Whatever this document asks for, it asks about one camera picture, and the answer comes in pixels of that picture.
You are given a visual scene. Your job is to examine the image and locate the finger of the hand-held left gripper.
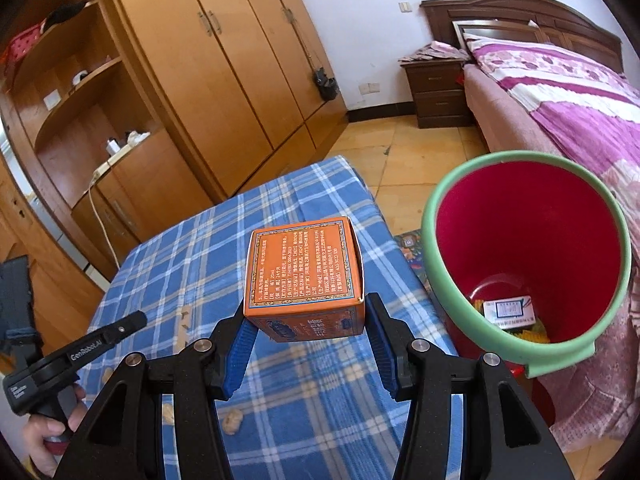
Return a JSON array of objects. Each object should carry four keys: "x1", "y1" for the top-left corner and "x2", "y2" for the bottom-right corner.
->
[{"x1": 70, "y1": 310, "x2": 148, "y2": 361}]

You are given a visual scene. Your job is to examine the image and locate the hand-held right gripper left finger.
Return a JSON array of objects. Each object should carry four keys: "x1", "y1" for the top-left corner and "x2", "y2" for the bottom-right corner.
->
[{"x1": 52, "y1": 307, "x2": 261, "y2": 480}]

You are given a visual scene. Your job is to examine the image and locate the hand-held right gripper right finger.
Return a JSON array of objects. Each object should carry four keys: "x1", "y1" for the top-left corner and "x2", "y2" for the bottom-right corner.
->
[{"x1": 365, "y1": 292, "x2": 571, "y2": 480}]

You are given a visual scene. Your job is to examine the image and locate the orange carton box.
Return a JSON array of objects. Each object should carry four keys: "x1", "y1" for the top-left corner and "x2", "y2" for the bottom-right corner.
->
[{"x1": 242, "y1": 216, "x2": 367, "y2": 343}]

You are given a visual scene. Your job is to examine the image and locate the white medicine box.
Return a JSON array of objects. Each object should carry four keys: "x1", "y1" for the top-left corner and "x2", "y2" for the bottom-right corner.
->
[{"x1": 482, "y1": 296, "x2": 538, "y2": 331}]

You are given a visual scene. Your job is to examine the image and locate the red bin with green rim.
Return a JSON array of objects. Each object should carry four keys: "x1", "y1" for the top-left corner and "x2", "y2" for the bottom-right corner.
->
[{"x1": 421, "y1": 151, "x2": 632, "y2": 378}]

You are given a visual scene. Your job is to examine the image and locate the person's left hand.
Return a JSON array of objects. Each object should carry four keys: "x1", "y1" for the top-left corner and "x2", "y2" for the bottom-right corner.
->
[{"x1": 20, "y1": 384, "x2": 88, "y2": 478}]

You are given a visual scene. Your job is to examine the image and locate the wooden door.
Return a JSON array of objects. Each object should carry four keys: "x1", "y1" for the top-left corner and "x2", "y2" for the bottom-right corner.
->
[{"x1": 0, "y1": 170, "x2": 108, "y2": 356}]

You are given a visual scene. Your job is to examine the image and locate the colourful printed floor mat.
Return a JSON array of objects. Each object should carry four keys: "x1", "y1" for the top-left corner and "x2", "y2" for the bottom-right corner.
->
[{"x1": 393, "y1": 229, "x2": 428, "y2": 273}]

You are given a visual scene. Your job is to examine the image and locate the wooden shelf cabinet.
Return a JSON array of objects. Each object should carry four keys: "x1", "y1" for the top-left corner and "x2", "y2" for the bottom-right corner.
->
[{"x1": 0, "y1": 0, "x2": 226, "y2": 281}]

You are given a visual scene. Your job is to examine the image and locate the white power strip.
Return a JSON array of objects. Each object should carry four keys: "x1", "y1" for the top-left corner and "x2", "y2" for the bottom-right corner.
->
[{"x1": 92, "y1": 145, "x2": 133, "y2": 178}]

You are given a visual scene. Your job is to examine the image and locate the dark wooden nightstand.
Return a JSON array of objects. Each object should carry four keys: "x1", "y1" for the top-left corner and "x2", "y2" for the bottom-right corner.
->
[{"x1": 402, "y1": 57, "x2": 476, "y2": 130}]

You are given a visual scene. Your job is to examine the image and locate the black hanging bag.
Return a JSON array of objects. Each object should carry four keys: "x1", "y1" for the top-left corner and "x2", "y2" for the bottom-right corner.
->
[{"x1": 285, "y1": 7, "x2": 338, "y2": 101}]

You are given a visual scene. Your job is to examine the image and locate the wooden wardrobe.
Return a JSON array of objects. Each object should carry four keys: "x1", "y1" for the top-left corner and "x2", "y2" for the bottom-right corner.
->
[{"x1": 102, "y1": 0, "x2": 351, "y2": 201}]

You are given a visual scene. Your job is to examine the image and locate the red patterned cloth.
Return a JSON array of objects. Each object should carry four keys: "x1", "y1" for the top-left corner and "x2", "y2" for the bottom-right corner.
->
[{"x1": 5, "y1": 24, "x2": 47, "y2": 66}]

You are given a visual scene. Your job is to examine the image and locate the pink patterned cloth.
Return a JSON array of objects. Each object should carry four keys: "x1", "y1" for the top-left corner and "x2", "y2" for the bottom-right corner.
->
[{"x1": 399, "y1": 40, "x2": 471, "y2": 64}]

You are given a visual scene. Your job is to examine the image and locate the black cloth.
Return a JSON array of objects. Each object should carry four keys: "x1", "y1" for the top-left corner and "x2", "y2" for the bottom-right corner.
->
[{"x1": 44, "y1": 2, "x2": 93, "y2": 27}]

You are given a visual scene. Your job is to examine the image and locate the purple floral quilt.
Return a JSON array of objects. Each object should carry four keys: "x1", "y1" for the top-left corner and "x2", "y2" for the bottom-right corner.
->
[{"x1": 462, "y1": 32, "x2": 640, "y2": 196}]

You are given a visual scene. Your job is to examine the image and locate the dark wooden bed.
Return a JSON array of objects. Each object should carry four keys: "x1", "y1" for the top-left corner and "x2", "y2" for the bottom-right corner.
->
[{"x1": 419, "y1": 0, "x2": 640, "y2": 456}]

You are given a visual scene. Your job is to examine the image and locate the white power cable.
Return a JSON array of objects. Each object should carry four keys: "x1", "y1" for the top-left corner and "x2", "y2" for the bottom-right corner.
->
[{"x1": 87, "y1": 177, "x2": 113, "y2": 246}]

